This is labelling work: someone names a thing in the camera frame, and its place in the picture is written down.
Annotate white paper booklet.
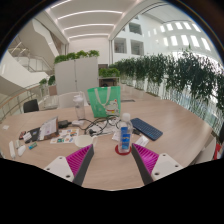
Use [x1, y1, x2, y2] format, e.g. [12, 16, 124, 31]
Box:
[38, 116, 60, 142]

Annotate white power adapter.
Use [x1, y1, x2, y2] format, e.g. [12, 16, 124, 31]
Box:
[71, 119, 86, 127]

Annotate clear blue-labelled water bottle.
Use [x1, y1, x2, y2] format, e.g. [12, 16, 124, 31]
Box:
[117, 112, 134, 154]

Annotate clear white-lidded shaker bottle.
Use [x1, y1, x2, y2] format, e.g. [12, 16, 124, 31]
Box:
[73, 92, 86, 121]

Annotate green plants on cabinet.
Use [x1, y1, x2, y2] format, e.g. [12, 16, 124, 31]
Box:
[53, 49, 101, 65]

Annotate ceiling light strips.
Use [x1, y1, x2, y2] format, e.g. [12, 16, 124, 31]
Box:
[49, 0, 124, 41]

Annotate black cables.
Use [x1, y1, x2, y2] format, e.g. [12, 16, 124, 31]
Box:
[79, 114, 123, 137]

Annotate green tote bag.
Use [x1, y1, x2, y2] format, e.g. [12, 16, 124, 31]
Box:
[87, 85, 122, 119]

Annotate black wallet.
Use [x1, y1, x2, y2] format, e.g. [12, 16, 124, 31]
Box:
[24, 126, 43, 144]

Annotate white cabinet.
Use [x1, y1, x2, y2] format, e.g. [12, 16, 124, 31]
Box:
[54, 56, 100, 98]

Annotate black power adapter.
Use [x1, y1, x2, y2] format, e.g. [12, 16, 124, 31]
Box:
[57, 119, 69, 129]

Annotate black chair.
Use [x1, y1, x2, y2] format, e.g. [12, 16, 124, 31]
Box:
[22, 98, 40, 114]

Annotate low planter with plants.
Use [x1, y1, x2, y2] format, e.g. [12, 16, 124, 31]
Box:
[98, 67, 121, 88]

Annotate potted green plants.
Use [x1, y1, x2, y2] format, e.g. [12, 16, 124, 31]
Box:
[38, 75, 57, 98]

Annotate white mug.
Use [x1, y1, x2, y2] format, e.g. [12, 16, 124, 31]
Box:
[73, 134, 98, 149]

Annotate glass balcony railing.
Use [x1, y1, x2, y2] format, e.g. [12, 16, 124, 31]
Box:
[0, 83, 46, 121]

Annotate white plastic packet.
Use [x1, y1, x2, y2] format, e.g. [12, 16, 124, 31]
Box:
[134, 135, 150, 148]

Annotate white paper card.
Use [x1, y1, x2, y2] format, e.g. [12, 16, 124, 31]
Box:
[111, 130, 122, 142]

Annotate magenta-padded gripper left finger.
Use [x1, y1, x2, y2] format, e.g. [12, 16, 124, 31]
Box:
[43, 143, 96, 187]

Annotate white computer mouse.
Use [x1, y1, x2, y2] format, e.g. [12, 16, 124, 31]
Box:
[17, 144, 27, 157]

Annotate green plant hedge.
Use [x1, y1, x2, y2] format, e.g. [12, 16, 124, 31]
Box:
[109, 49, 224, 114]

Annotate dark blue keyboard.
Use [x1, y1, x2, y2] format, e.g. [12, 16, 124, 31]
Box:
[130, 117, 164, 142]

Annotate white power strip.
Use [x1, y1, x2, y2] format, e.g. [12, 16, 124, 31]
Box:
[8, 140, 17, 160]

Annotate colourful sticker sheet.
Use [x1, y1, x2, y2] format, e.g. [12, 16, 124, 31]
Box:
[49, 128, 80, 145]

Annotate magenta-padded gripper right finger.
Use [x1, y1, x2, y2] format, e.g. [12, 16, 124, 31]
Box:
[130, 143, 184, 186]

